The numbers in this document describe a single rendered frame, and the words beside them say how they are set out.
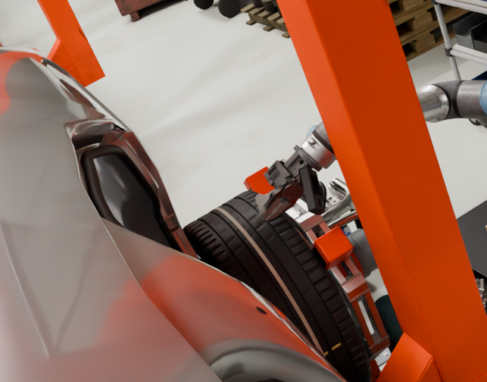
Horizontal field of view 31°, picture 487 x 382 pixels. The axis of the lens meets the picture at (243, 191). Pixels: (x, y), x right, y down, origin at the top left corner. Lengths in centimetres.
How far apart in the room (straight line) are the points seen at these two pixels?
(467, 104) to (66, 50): 369
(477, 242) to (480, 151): 118
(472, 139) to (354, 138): 287
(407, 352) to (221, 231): 57
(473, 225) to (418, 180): 161
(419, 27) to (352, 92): 395
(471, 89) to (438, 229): 77
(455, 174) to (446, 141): 34
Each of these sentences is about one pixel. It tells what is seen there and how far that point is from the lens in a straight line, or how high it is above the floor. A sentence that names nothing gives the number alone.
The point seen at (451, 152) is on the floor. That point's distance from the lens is 459.
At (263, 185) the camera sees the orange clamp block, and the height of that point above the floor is 113.
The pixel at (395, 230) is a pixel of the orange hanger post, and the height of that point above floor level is 125.
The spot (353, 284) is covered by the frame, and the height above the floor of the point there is 97.
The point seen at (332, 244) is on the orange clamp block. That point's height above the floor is 110.
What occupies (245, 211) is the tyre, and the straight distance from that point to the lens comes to 234.
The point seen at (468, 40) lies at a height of 52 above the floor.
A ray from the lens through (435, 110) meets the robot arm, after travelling 265.
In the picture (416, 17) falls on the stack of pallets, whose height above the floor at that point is 24.
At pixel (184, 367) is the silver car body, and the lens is 58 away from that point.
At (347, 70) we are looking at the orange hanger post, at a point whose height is 164.
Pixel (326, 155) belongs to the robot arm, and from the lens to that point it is 212.
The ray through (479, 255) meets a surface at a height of 30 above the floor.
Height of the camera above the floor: 233
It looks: 28 degrees down
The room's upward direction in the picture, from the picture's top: 24 degrees counter-clockwise
